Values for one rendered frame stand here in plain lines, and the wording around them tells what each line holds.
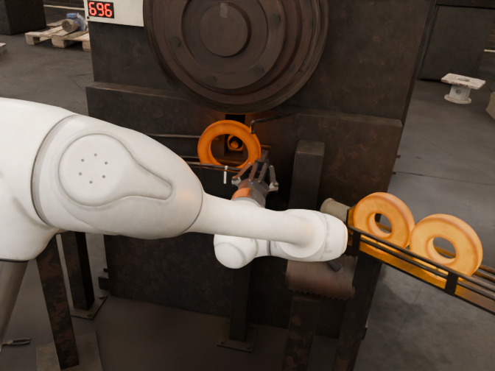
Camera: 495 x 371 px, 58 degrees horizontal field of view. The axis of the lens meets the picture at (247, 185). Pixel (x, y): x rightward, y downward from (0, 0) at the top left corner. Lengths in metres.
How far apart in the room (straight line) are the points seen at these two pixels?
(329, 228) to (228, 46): 0.48
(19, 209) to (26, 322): 1.42
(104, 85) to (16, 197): 1.01
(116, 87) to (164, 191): 1.03
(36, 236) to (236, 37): 0.70
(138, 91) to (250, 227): 0.79
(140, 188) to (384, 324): 1.59
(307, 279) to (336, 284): 0.08
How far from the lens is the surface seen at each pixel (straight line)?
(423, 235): 1.10
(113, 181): 0.42
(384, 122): 1.33
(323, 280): 1.28
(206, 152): 1.32
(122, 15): 1.42
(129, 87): 1.46
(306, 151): 1.25
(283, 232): 0.81
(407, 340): 1.90
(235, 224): 0.73
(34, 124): 0.52
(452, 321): 2.06
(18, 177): 0.51
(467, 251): 1.08
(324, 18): 1.14
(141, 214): 0.45
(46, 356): 1.78
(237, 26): 1.08
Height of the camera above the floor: 1.32
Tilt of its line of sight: 30 degrees down
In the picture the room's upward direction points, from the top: 4 degrees clockwise
